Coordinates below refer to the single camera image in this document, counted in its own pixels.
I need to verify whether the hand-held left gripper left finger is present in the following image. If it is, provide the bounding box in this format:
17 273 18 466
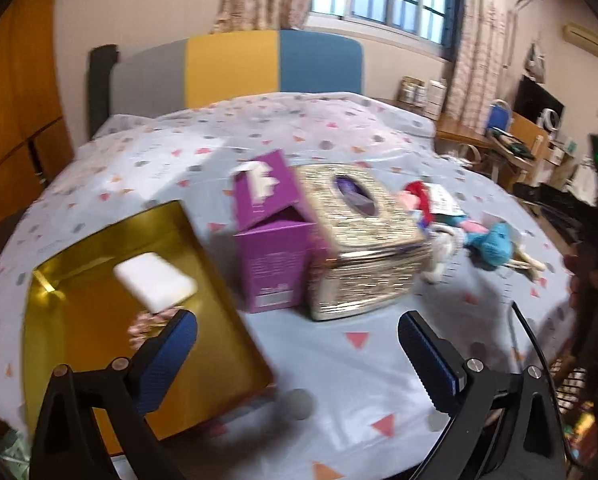
29 309 199 480

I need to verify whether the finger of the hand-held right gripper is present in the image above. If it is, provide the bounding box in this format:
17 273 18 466
512 182 587 241

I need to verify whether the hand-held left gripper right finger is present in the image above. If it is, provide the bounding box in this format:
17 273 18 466
397 310 567 480

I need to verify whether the beige rope toy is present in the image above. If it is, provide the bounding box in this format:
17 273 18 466
509 252 544 281

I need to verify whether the blue plush toy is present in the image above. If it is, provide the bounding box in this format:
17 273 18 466
462 215 512 271

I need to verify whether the white wet wipes pack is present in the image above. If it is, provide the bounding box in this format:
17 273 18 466
113 252 199 313

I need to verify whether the gold metal box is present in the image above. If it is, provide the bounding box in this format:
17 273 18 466
23 200 277 453

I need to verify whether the pink floral pouch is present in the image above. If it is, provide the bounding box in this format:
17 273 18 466
128 309 180 353

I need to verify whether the printed bed cover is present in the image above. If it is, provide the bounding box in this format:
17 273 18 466
0 92 575 480

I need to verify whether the blue chair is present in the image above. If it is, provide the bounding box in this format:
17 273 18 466
486 100 512 133

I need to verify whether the black monitor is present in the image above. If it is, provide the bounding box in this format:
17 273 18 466
513 76 565 128

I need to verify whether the gold embossed tissue box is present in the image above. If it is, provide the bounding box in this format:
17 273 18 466
293 162 432 322

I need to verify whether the wooden desk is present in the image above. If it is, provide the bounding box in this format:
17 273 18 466
379 97 575 191

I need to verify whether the red-haired rag doll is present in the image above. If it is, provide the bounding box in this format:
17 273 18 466
401 180 467 286

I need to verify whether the purple cardboard box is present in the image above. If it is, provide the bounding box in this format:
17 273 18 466
231 150 330 315

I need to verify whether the rattan chair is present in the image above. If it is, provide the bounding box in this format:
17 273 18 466
549 355 598 411

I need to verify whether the white storage box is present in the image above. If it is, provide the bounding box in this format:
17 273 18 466
426 80 448 121

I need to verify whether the grey yellow blue headboard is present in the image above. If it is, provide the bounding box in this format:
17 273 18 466
89 30 365 138

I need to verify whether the wooden wardrobe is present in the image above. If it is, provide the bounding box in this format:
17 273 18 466
0 0 77 196

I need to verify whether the black cable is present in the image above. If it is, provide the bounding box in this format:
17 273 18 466
510 301 555 378

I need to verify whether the wall air conditioner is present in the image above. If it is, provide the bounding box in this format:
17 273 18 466
562 22 598 68

